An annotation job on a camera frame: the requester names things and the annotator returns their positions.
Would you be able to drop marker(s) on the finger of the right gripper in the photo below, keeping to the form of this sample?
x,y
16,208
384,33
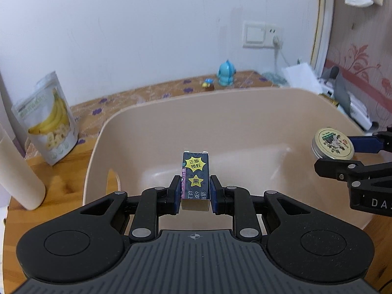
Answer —
x,y
380,141
355,173

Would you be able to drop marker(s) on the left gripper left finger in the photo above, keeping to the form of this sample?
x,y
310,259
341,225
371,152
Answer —
x,y
148,207

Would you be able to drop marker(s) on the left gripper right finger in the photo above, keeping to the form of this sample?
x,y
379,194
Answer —
x,y
237,203

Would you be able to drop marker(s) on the round metal tin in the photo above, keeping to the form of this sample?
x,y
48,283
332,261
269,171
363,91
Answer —
x,y
329,143

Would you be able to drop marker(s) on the dark blue card box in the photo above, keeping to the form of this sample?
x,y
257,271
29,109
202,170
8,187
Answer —
x,y
195,192

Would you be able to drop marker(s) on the white blood pressure monitor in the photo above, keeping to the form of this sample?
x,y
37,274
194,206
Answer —
x,y
359,111

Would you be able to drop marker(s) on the grey pressure cuff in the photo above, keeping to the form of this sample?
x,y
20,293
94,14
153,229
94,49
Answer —
x,y
340,93

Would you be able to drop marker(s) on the beige plastic storage basket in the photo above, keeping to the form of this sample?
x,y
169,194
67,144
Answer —
x,y
257,138

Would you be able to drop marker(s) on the white paper sheet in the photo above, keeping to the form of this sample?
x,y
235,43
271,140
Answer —
x,y
302,76

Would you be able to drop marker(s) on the small mushroom toy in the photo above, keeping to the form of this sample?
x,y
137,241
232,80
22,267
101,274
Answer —
x,y
208,84

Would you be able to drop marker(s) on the blue cartoon figurine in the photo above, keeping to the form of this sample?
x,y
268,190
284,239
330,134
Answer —
x,y
226,73

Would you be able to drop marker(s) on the cream thermos bottle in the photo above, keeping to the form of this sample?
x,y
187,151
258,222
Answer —
x,y
17,178

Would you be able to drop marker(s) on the banana chips pouch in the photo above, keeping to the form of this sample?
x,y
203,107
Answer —
x,y
47,119

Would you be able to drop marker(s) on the white wall switch socket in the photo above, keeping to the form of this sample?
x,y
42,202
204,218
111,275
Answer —
x,y
259,35

